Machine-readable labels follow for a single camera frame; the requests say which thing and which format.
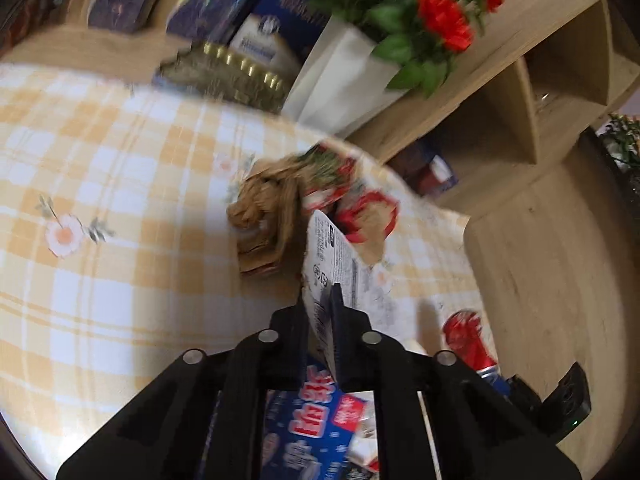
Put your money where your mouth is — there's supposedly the gold trimmed tray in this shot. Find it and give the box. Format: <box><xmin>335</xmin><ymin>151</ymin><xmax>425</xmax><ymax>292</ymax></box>
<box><xmin>155</xmin><ymin>42</ymin><xmax>291</xmax><ymax>113</ymax></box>

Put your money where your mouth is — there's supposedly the white angular vase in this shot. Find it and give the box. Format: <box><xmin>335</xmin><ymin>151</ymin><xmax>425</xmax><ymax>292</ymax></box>
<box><xmin>282</xmin><ymin>15</ymin><xmax>406</xmax><ymax>136</ymax></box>

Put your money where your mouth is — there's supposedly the red rose bouquet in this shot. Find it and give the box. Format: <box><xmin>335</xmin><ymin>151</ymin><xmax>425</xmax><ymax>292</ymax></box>
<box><xmin>300</xmin><ymin>0</ymin><xmax>506</xmax><ymax>98</ymax></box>

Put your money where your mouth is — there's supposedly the blue red snack bag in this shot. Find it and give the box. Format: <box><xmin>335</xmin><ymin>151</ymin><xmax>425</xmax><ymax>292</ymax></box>
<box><xmin>210</xmin><ymin>367</ymin><xmax>376</xmax><ymax>480</ymax></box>

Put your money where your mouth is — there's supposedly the pink rose plant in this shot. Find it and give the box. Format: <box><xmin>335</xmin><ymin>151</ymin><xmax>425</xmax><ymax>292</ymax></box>
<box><xmin>597</xmin><ymin>112</ymin><xmax>640</xmax><ymax>181</ymax></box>

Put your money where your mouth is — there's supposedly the blue box white badge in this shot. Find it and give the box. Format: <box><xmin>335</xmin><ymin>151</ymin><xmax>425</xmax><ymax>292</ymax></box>
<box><xmin>227</xmin><ymin>0</ymin><xmax>333</xmax><ymax>78</ymax></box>

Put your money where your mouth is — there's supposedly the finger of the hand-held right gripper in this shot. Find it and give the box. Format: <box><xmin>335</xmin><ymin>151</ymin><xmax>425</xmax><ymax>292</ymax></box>
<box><xmin>490</xmin><ymin>372</ymin><xmax>543</xmax><ymax>413</ymax></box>

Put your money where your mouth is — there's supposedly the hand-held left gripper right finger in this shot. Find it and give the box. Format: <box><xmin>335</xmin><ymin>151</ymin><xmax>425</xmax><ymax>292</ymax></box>
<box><xmin>327</xmin><ymin>282</ymin><xmax>583</xmax><ymax>480</ymax></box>

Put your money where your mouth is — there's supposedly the red snack packet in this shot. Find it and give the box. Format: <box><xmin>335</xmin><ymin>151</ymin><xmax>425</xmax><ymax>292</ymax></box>
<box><xmin>300</xmin><ymin>145</ymin><xmax>401</xmax><ymax>266</ymax></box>

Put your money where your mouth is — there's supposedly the brown paper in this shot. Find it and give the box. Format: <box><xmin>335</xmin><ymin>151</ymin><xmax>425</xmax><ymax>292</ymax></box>
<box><xmin>227</xmin><ymin>157</ymin><xmax>308</xmax><ymax>277</ymax></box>

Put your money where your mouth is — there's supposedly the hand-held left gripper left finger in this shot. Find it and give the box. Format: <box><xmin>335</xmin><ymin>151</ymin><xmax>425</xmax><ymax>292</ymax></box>
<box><xmin>55</xmin><ymin>285</ymin><xmax>311</xmax><ymax>480</ymax></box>

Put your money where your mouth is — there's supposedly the red soda can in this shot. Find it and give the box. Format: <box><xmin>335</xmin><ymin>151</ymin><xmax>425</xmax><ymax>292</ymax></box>
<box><xmin>442</xmin><ymin>310</ymin><xmax>501</xmax><ymax>376</ymax></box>

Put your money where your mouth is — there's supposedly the wooden shelf unit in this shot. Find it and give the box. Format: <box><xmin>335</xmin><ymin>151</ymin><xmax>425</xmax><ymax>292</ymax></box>
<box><xmin>345</xmin><ymin>0</ymin><xmax>640</xmax><ymax>241</ymax></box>

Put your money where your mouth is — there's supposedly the white printed packet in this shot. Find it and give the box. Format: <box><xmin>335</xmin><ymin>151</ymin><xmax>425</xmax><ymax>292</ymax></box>
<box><xmin>301</xmin><ymin>210</ymin><xmax>373</xmax><ymax>368</ymax></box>

